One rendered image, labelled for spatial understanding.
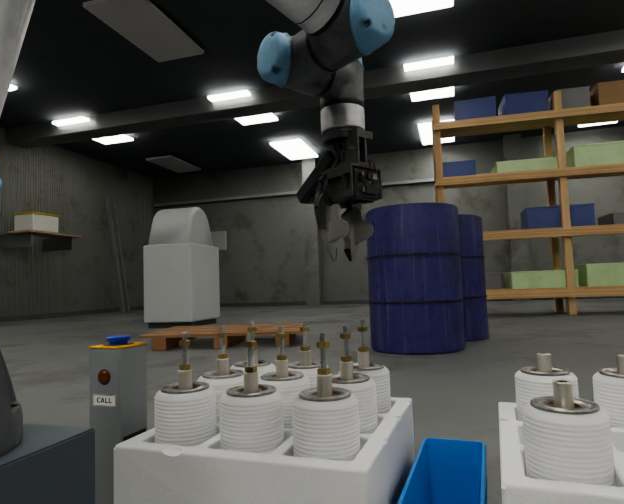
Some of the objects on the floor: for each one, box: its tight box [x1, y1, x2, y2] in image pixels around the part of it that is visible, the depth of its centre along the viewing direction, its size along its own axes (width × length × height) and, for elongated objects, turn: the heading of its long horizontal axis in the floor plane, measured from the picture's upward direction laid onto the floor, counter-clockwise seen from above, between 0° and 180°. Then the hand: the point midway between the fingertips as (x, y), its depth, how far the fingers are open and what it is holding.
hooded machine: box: [143, 207, 220, 328], centre depth 564 cm, size 77×65×138 cm
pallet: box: [139, 322, 303, 351], centre depth 367 cm, size 117×80×11 cm
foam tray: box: [114, 397, 415, 504], centre depth 83 cm, size 39×39×18 cm
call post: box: [89, 344, 147, 504], centre depth 86 cm, size 7×7×31 cm
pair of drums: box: [366, 203, 489, 355], centre depth 326 cm, size 73×120×88 cm
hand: (339, 253), depth 82 cm, fingers open, 3 cm apart
